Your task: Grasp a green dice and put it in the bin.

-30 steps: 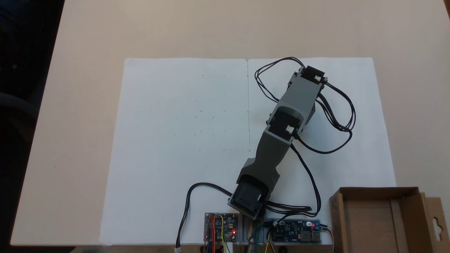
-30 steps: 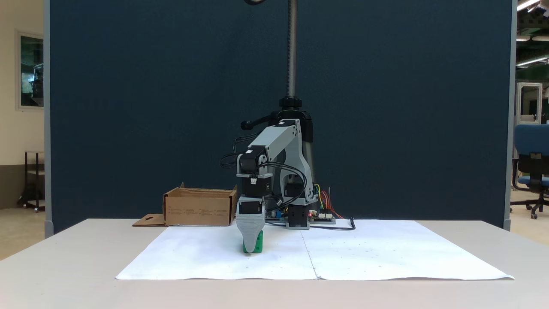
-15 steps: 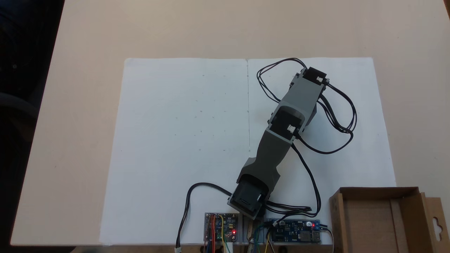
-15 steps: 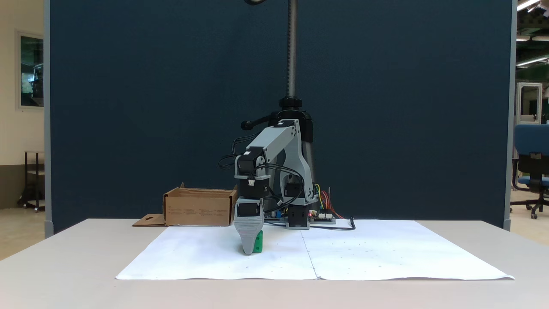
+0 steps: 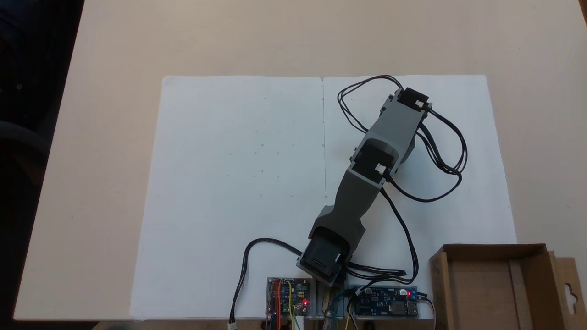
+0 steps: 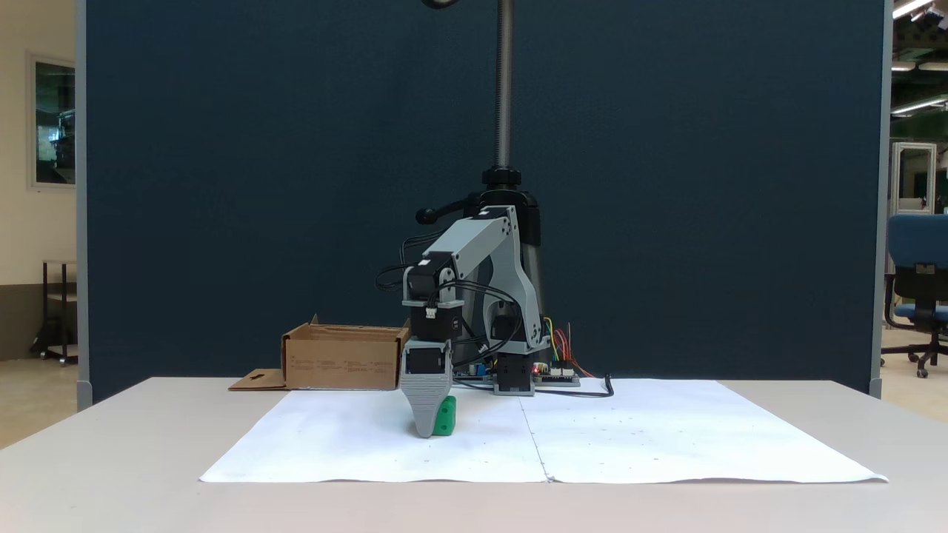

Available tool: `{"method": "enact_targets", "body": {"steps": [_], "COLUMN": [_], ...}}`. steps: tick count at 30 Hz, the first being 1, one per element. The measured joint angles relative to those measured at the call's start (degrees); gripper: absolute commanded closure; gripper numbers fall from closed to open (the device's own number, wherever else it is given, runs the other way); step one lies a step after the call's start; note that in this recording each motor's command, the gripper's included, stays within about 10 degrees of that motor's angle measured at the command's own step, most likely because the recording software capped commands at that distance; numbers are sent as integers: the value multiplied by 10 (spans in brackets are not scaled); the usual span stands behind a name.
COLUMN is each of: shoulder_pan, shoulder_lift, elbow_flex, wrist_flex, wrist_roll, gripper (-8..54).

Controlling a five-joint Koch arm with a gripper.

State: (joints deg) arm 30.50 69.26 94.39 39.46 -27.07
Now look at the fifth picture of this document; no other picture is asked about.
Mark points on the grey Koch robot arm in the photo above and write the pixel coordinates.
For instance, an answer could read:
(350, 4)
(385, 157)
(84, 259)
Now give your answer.
(362, 192)

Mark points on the small circuit board red LED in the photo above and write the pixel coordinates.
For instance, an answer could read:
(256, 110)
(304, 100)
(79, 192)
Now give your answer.
(298, 293)

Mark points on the blue circuit board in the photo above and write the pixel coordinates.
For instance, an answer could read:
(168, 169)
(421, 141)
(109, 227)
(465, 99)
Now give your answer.
(385, 305)

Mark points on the brown cardboard box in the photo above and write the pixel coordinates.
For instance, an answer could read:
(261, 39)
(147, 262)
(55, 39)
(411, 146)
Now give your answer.
(486, 293)

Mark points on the dark chair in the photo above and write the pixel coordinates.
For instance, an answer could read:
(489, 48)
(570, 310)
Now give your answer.
(23, 133)

